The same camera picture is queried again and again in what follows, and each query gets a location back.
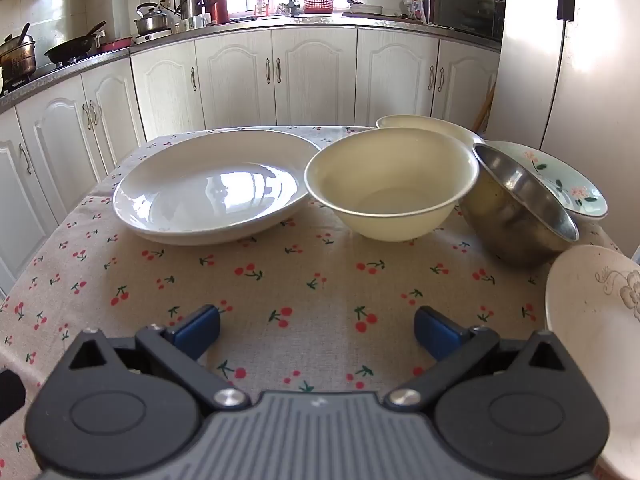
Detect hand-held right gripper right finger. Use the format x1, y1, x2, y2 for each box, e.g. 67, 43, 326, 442
384, 305, 568, 411

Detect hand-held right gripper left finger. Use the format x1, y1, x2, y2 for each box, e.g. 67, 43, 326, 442
66, 304, 251, 413

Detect large white plate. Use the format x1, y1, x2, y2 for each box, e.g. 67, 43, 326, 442
112, 129, 322, 247

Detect stainless steel bowl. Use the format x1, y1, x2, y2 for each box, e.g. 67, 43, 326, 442
459, 142, 581, 268

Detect large cream bowl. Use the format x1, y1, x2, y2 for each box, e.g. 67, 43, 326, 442
304, 127, 480, 242

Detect cherry print tablecloth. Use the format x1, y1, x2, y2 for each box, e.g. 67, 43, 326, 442
0, 125, 640, 480

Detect white plate with flower print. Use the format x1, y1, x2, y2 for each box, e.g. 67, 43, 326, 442
545, 244, 640, 480

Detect green floral plate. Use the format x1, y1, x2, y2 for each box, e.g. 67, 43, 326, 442
482, 140, 609, 221

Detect small cream bowl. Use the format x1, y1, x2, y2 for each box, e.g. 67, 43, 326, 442
376, 114, 485, 148

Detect white lower kitchen cabinets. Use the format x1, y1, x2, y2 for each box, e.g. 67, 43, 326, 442
0, 25, 501, 293

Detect white refrigerator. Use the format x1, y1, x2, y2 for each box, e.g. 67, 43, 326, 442
492, 0, 640, 263

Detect white induction cooker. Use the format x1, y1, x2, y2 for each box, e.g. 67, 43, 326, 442
132, 29, 173, 44

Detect black frying pan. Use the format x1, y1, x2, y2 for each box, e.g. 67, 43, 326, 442
44, 21, 107, 60

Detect grey stone kitchen countertop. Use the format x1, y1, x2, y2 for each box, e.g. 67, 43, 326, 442
0, 12, 503, 113

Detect steel kettle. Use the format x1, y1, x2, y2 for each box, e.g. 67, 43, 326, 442
134, 2, 171, 36

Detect steel toaster oven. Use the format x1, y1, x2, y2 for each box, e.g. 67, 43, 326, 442
427, 0, 506, 41

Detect floral plastic bag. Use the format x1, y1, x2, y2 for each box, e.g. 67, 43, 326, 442
402, 0, 431, 24

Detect brass stock pot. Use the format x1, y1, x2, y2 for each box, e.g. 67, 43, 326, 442
0, 22, 37, 80

